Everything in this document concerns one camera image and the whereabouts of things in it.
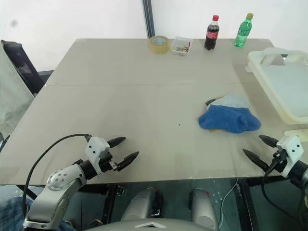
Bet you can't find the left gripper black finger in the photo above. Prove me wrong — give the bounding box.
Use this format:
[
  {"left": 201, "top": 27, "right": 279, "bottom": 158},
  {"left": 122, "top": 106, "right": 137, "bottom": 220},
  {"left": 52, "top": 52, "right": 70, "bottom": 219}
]
[
  {"left": 117, "top": 151, "right": 140, "bottom": 172},
  {"left": 107, "top": 137, "right": 127, "bottom": 148}
]

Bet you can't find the thin white cable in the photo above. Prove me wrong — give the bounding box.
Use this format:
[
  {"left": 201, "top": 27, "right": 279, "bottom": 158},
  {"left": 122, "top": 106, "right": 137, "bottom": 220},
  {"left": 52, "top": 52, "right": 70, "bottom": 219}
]
[{"left": 220, "top": 178, "right": 239, "bottom": 227}]

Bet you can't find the grey left robot leg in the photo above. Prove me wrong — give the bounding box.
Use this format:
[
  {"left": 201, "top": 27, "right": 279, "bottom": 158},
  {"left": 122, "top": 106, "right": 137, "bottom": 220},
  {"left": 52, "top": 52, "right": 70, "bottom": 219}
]
[{"left": 120, "top": 187, "right": 165, "bottom": 222}]

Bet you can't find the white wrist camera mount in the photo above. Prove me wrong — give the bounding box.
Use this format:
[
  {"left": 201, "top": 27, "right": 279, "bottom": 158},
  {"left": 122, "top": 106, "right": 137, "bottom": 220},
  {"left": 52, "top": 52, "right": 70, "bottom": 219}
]
[
  {"left": 84, "top": 136, "right": 110, "bottom": 175},
  {"left": 276, "top": 134, "right": 301, "bottom": 179}
]

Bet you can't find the clear box of coloured pins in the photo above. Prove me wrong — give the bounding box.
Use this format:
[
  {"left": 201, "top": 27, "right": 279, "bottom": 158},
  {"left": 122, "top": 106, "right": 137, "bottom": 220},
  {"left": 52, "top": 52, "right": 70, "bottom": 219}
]
[{"left": 170, "top": 36, "right": 194, "bottom": 57}]

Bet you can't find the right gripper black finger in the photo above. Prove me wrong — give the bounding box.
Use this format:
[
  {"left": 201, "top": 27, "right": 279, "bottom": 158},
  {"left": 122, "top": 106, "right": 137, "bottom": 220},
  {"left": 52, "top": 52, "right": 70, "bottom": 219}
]
[
  {"left": 258, "top": 135, "right": 278, "bottom": 148},
  {"left": 242, "top": 148, "right": 270, "bottom": 172}
]

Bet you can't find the dark vertical frame post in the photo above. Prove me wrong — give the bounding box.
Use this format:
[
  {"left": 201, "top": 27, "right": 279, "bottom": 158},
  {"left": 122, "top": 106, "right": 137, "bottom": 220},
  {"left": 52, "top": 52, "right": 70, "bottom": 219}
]
[{"left": 142, "top": 0, "right": 156, "bottom": 39}]

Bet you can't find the grey robot leg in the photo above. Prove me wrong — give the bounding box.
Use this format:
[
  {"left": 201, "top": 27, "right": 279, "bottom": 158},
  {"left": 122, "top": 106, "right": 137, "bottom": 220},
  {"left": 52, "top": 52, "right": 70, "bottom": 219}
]
[
  {"left": 189, "top": 188, "right": 219, "bottom": 229},
  {"left": 120, "top": 187, "right": 165, "bottom": 222}
]

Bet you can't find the grey robot torso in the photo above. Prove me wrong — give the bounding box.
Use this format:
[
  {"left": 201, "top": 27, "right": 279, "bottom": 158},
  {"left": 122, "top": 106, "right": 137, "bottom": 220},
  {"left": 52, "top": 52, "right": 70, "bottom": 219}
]
[{"left": 84, "top": 218, "right": 219, "bottom": 231}]

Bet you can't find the green plastic bottle yellow cap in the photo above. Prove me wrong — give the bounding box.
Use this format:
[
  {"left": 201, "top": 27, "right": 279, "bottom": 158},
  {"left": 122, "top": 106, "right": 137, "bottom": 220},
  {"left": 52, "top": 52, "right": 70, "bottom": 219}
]
[{"left": 233, "top": 13, "right": 255, "bottom": 48}]

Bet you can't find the cola bottle red cap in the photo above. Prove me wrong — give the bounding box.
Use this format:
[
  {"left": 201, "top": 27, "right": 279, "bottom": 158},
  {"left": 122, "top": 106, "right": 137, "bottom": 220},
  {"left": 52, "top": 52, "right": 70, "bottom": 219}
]
[{"left": 204, "top": 14, "right": 220, "bottom": 51}]

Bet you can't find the clear packing tape roll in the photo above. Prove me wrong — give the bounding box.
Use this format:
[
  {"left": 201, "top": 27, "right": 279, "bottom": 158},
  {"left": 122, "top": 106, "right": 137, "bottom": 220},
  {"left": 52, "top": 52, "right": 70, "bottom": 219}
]
[{"left": 149, "top": 36, "right": 170, "bottom": 55}]

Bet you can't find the black table leg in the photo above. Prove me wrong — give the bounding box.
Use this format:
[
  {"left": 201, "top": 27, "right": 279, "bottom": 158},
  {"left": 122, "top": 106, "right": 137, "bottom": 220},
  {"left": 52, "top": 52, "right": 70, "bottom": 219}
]
[
  {"left": 237, "top": 179, "right": 260, "bottom": 231},
  {"left": 103, "top": 184, "right": 126, "bottom": 225}
]

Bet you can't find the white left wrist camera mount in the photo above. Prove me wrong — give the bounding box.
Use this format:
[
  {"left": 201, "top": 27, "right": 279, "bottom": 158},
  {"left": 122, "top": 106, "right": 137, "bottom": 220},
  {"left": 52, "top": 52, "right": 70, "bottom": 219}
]
[{"left": 84, "top": 136, "right": 110, "bottom": 175}]

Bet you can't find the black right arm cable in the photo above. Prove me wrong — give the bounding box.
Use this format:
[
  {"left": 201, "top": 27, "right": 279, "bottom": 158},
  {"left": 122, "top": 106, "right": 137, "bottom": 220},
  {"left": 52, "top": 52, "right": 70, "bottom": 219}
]
[{"left": 262, "top": 149, "right": 308, "bottom": 231}]

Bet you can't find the white plastic tray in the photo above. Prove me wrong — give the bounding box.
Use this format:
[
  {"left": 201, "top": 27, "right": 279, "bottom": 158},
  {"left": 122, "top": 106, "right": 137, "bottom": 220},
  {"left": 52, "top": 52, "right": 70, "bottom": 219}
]
[{"left": 244, "top": 47, "right": 308, "bottom": 125}]

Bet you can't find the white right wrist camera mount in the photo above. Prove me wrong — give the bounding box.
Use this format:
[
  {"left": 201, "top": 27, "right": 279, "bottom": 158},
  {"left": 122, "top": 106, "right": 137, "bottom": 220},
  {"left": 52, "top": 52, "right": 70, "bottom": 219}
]
[{"left": 276, "top": 134, "right": 301, "bottom": 179}]

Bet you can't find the light grey sock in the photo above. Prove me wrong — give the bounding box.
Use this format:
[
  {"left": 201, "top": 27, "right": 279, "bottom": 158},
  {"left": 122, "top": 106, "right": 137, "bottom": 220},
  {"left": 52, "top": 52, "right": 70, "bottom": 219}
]
[{"left": 210, "top": 93, "right": 250, "bottom": 110}]

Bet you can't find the black office chair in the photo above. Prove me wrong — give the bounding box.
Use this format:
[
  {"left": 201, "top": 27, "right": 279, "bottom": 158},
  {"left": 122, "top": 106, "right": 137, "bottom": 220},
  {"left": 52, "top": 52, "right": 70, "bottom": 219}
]
[{"left": 1, "top": 40, "right": 55, "bottom": 97}]

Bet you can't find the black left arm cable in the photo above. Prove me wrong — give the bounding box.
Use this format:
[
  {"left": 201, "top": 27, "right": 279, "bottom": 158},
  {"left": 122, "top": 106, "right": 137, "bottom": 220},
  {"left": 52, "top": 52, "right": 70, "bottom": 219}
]
[{"left": 23, "top": 133, "right": 93, "bottom": 221}]

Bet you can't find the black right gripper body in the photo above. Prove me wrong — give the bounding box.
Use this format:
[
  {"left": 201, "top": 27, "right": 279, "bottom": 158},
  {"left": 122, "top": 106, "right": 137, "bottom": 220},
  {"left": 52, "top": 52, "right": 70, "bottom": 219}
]
[{"left": 264, "top": 149, "right": 287, "bottom": 173}]

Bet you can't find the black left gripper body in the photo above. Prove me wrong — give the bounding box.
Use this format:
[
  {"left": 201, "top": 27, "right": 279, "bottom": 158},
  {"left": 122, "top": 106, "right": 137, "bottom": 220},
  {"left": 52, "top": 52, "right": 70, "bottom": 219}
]
[{"left": 98, "top": 152, "right": 121, "bottom": 173}]

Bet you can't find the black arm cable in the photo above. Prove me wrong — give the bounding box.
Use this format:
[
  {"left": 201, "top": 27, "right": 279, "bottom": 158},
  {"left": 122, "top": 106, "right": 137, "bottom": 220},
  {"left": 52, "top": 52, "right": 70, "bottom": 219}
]
[
  {"left": 23, "top": 133, "right": 93, "bottom": 221},
  {"left": 262, "top": 149, "right": 308, "bottom": 231}
]

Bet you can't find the blue sock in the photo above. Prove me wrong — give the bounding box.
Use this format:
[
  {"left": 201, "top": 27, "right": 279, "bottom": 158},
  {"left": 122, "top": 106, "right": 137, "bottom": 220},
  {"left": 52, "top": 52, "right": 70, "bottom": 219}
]
[{"left": 197, "top": 105, "right": 262, "bottom": 134}]

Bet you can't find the grey right robot leg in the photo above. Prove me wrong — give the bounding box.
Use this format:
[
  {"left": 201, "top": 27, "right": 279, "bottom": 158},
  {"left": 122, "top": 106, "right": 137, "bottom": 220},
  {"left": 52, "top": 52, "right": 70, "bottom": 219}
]
[{"left": 189, "top": 188, "right": 219, "bottom": 229}]

